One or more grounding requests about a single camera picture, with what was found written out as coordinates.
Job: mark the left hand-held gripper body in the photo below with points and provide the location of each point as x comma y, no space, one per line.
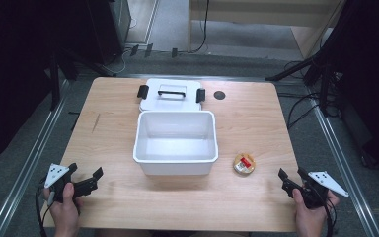
56,174

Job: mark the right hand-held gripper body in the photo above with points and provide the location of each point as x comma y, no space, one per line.
322,181

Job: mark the person's left hand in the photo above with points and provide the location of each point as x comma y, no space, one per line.
65,212

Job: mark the person's right hand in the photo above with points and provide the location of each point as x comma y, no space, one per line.
311,219

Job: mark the round tin with red label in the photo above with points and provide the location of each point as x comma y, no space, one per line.
244,163

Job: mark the white plastic storage box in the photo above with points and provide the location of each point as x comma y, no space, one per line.
176,166

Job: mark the black metal stand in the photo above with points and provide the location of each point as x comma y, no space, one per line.
55,82

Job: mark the black tripod stand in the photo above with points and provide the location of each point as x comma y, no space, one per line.
324,89

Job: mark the black round table grommet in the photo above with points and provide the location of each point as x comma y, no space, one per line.
219,95

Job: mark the dark curtain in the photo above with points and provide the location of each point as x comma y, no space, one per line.
371,82
10,65

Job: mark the small black floor block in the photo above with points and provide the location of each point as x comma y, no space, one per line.
134,50
174,52
148,50

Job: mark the black cabinet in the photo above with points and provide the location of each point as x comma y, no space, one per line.
107,29

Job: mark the light wooden furniture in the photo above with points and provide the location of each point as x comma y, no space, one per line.
260,13

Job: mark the metal floor rail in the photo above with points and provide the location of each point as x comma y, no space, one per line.
26,168
342,164

